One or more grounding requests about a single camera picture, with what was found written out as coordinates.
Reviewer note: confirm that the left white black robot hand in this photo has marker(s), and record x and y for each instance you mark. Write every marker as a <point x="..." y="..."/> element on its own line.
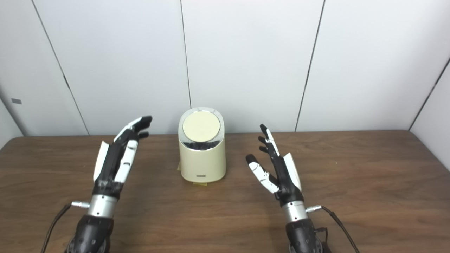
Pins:
<point x="110" y="168"/>

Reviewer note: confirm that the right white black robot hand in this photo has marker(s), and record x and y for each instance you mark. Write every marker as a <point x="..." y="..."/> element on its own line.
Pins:
<point x="284" y="175"/>

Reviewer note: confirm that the cream round bin lid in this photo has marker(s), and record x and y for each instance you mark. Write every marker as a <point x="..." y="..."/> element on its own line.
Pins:
<point x="201" y="125"/>

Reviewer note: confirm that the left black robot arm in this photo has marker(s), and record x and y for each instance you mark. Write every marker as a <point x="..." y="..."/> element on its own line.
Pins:
<point x="93" y="228"/>

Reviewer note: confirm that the cream-colored bin body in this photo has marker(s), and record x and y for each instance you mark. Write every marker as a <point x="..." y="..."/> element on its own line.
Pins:
<point x="203" y="160"/>

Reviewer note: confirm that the small grey wall label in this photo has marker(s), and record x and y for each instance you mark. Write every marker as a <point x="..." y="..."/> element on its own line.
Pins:
<point x="16" y="101"/>

